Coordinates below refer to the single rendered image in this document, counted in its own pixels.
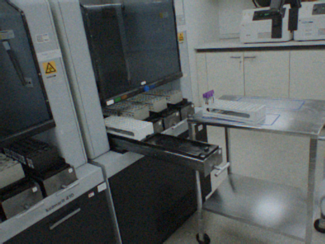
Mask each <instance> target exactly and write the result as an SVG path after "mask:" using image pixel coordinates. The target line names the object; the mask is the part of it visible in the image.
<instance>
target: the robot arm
mask: <svg viewBox="0 0 325 244"><path fill-rule="evenodd" d="M284 2H285V0H271V4H270V8H269V15H272V34H271V38H272V39H281V38H282V7H283V5H284ZM289 3H290V9H289V16H288V31H297V28H298V10H299V8H301V7H302V5H301V3H302V2H301V0H289ZM319 206H320V209H321V212H322V213H323V215H324V216H325V179H324V180H323V181H322V182H321V186H320V189H319Z"/></svg>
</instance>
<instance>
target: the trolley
mask: <svg viewBox="0 0 325 244"><path fill-rule="evenodd" d="M218 99H219V100H228V101H234V102H243V103H249V104H263V105H265V119H264V120H262V121H261V122H259V123H258V124H257V125H251V124H247V123H243V122H240V121H233V120H229V119H220V118H212V117H206V116H203V113H202V110H200V111H198V112H197V113H195V114H194V115H193V116H191V117H190V118H189V119H187V123H188V126H189V137H190V140H196V134H195V128H194V124H198V125H207V126H220V127H225V141H226V152H227V163H230V165H229V166H228V167H227V177H226V178H225V179H224V180H223V181H222V182H221V184H220V185H219V186H218V187H217V188H216V189H215V190H214V191H213V194H211V195H210V197H209V198H208V199H207V200H206V201H205V202H204V203H203V204H202V199H201V188H200V182H199V171H196V170H192V171H193V176H194V187H195V194H196V204H197V220H198V226H199V232H198V233H197V234H196V240H197V241H198V243H199V244H210V242H211V240H210V238H209V236H208V235H207V234H206V230H205V229H204V217H203V211H202V210H206V211H209V212H212V213H214V214H217V215H221V216H223V217H228V218H230V219H234V220H237V221H239V222H243V223H245V224H249V225H252V226H256V227H259V228H262V229H265V230H267V231H271V232H273V233H278V234H281V235H284V236H287V237H290V238H293V239H296V240H298V241H302V242H305V244H312V233H313V226H314V228H315V230H317V231H318V232H320V233H322V234H325V220H324V219H322V218H321V217H320V219H316V220H315V218H316V215H317V212H318V210H319V207H320V206H319V192H316V191H315V173H316V163H317V144H318V140H321V141H325V137H323V136H319V135H320V132H321V130H322V128H323V126H324V125H325V100H314V99H303V98H282V97H261V96H238V95H223V96H221V97H220V98H218ZM230 128H235V129H240V130H249V131H254V132H263V133H277V134H282V135H291V136H297V137H305V138H310V152H309V164H308V188H307V189H304V188H300V187H292V186H287V185H284V184H280V183H276V182H271V181H267V180H263V179H256V178H252V177H247V176H244V175H239V174H236V173H232V161H231V149H230Z"/></svg>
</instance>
